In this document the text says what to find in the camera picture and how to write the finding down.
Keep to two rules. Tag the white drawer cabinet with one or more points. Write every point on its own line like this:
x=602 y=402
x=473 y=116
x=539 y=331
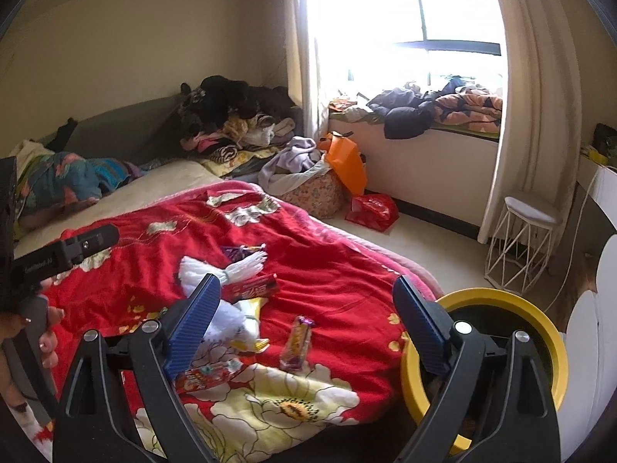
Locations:
x=593 y=347

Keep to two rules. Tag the person's left hand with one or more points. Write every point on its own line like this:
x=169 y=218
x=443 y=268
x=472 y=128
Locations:
x=8 y=335

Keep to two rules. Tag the wide cream curtain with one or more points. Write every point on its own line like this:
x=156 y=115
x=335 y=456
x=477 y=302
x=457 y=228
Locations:
x=530 y=82

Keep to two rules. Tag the white foam net bundle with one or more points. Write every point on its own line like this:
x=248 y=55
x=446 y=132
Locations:
x=241 y=267

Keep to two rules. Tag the white vanity table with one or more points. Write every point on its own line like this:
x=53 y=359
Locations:
x=600 y=188

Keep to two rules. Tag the blue floral cloth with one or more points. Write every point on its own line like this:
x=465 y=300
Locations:
x=72 y=173

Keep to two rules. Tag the red printed snack packet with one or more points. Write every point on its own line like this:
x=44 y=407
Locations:
x=212 y=376

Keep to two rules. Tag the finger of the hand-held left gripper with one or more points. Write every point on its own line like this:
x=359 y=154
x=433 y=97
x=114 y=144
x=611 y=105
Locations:
x=89 y=243

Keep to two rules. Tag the floral fabric basket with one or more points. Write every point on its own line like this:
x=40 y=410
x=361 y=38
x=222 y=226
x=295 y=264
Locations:
x=313 y=193

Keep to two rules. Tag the dark toiletry bag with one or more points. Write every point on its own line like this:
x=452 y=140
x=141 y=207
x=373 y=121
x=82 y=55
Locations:
x=605 y=137

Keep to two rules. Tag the red plastic bag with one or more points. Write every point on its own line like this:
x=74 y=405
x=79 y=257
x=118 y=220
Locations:
x=373 y=207

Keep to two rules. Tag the bed with beige sheet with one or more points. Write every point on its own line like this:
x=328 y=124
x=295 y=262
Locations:
x=144 y=188

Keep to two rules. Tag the black garment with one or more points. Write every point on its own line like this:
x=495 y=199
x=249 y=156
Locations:
x=65 y=135

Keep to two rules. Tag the yellow packet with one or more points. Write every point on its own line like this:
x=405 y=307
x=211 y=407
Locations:
x=595 y=154

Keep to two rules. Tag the lavender cloth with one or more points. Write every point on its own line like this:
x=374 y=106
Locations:
x=289 y=159

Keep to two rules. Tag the yellow trash bin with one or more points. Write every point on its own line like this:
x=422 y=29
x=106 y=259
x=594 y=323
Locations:
x=482 y=296

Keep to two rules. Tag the grey upholstered headboard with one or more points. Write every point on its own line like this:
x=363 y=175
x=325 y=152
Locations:
x=120 y=125

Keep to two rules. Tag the orange patterned quilt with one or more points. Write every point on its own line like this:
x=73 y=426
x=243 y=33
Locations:
x=462 y=106

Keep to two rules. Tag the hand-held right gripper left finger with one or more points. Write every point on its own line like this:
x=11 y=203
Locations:
x=193 y=320

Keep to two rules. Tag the long red snack packet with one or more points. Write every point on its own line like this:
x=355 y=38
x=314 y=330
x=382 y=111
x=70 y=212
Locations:
x=255 y=289

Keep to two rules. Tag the dark framed window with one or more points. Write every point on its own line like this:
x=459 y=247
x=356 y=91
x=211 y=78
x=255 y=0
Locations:
x=434 y=46

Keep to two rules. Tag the person's left forearm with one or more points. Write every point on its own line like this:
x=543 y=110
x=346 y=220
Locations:
x=29 y=436

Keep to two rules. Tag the red floral blanket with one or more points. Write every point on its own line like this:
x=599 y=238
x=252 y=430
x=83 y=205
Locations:
x=337 y=270

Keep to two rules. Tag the yellow snack bag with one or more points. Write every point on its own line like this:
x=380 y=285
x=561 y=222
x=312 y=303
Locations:
x=236 y=323

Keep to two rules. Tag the pile of dark clothes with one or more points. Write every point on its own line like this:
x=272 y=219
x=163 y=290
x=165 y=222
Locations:
x=226 y=101

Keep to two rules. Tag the narrow cream curtain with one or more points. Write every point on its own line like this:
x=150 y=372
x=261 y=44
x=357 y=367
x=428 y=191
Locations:
x=303 y=58

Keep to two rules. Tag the purple candy bar wrapper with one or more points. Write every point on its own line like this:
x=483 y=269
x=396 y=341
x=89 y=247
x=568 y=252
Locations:
x=295 y=345

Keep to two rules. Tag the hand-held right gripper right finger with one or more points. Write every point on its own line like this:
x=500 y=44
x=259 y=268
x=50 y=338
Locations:
x=419 y=328

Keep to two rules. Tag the orange plastic bag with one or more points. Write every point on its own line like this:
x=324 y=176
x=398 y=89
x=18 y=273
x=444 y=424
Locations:
x=344 y=161

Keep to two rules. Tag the pale crumpled garment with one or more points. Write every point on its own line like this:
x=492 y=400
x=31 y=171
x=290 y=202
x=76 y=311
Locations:
x=349 y=111

